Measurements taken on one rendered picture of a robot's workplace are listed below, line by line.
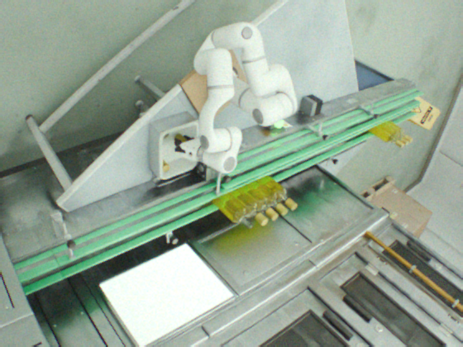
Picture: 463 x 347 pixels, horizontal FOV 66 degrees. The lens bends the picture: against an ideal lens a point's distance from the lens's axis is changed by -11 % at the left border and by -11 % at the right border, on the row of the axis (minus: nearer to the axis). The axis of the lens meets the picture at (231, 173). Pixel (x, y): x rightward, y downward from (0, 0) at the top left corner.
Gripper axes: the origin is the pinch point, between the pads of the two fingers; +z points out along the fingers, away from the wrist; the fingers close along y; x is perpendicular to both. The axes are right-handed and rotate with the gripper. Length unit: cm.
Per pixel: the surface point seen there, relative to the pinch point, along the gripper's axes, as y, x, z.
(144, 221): -22.7, -24.6, -3.4
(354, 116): 106, -14, -5
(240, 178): 22.9, -22.3, -5.1
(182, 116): 3.5, 8.1, 4.4
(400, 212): 390, -243, 89
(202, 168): 9.5, -15.1, 2.1
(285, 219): 39, -44, -17
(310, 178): 76, -43, 0
